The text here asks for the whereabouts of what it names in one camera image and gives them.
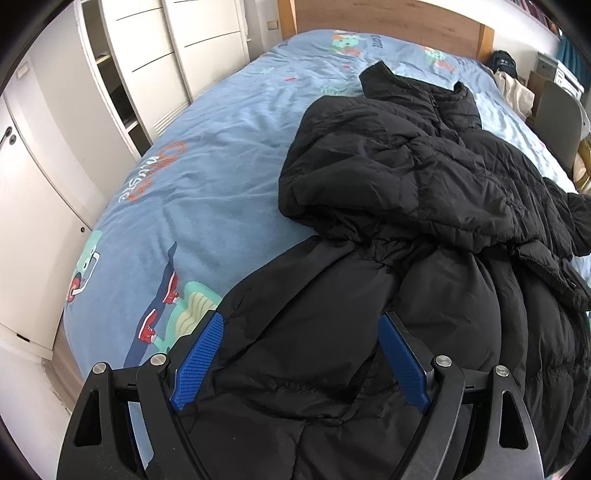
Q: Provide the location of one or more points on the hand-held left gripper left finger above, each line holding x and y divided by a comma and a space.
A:
197, 357

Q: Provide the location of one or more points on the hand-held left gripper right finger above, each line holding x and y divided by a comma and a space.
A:
402, 357

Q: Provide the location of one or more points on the black puffer jacket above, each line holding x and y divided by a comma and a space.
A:
415, 258

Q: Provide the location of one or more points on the blue printed bed sheet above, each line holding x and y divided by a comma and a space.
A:
221, 152

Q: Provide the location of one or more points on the grey chair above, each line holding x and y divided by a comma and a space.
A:
556, 120

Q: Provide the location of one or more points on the cream cloth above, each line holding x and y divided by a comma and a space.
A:
516, 92

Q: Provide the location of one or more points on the dark blue cap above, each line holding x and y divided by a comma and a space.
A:
503, 62

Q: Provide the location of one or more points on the white storage box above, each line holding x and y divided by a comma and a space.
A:
556, 69

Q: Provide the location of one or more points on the wooden headboard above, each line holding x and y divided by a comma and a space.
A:
388, 21

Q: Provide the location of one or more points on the teal curtain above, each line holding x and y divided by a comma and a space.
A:
570, 53

